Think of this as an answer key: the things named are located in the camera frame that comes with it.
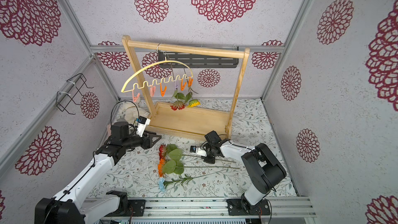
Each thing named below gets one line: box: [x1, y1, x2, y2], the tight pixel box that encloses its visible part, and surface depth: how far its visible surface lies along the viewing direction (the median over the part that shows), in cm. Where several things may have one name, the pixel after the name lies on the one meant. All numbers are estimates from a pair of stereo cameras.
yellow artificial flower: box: [187, 99, 202, 108], surface depth 97 cm
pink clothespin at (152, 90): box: [149, 84, 156, 97], surface depth 77 cm
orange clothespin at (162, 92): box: [160, 82, 167, 97], surface depth 81 cm
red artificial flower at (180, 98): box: [169, 87, 187, 111], surface depth 91 cm
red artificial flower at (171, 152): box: [158, 144, 237, 164], surface depth 90 cm
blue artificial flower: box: [158, 169, 227, 193], surface depth 82 cm
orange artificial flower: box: [157, 158, 241, 178], surface depth 85 cm
